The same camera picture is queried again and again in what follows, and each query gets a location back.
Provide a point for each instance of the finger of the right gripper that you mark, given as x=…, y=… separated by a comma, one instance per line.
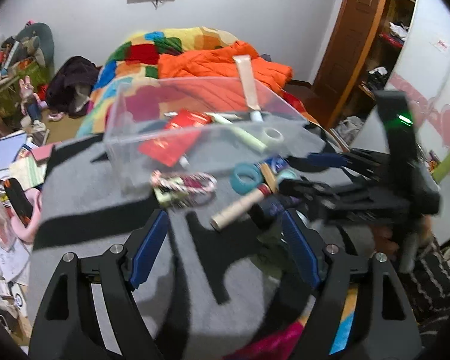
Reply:
x=324, y=160
x=312, y=191

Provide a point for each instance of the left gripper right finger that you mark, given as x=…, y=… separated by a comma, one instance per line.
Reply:
x=383, y=325

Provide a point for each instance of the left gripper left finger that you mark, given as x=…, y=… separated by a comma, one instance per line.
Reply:
x=66, y=325

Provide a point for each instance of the mint green small bottle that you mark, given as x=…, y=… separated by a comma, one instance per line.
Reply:
x=287, y=174

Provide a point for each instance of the blue Max blade box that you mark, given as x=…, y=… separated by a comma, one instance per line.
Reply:
x=276, y=163

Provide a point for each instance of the light green marker stick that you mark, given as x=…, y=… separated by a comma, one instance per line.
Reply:
x=245, y=137

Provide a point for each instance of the blue adhesive tape roll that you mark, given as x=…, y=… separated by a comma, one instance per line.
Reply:
x=245, y=177

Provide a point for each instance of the beige lipstick tube red band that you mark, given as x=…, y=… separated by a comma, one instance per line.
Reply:
x=234, y=211

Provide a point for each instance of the beige cream tube white cap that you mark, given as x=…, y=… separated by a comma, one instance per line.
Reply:
x=244, y=68

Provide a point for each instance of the pink braided bracelet charm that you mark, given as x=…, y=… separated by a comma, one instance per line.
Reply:
x=180, y=189

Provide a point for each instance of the red paper box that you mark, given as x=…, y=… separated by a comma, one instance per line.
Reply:
x=179, y=135

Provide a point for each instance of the dark purple spray bottle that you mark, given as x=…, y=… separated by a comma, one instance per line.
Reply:
x=266, y=212

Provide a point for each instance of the small white ointment tube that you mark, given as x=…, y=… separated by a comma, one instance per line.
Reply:
x=184, y=162

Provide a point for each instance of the person's right hand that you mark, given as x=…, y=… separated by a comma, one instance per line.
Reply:
x=383, y=235

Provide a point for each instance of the wooden door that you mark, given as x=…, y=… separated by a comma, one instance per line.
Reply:
x=349, y=45

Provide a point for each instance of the white sliding wardrobe door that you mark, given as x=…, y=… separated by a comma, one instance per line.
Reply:
x=423, y=72

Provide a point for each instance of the grey black patterned blanket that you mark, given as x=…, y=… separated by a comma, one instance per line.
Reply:
x=209, y=295

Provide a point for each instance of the orange puffer jacket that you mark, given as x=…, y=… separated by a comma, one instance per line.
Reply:
x=221, y=63

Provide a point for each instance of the clear plastic storage box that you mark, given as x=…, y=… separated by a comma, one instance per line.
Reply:
x=141, y=112

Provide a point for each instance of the blue white booklet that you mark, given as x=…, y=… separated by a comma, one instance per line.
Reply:
x=9, y=147

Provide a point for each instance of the wooden shelf cabinet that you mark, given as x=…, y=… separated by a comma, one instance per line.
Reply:
x=390, y=38

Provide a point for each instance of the colourful patchwork quilt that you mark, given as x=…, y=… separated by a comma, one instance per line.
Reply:
x=137, y=59

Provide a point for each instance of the pink rabbit toy figure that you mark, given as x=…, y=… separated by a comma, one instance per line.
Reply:
x=30, y=107

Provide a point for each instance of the dark purple clothes pile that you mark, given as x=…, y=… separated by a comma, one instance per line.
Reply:
x=69, y=90

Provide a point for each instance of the green basket of clutter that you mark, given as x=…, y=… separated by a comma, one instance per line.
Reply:
x=17, y=63

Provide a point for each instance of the grey neck pillow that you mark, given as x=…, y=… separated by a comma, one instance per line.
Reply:
x=40, y=37

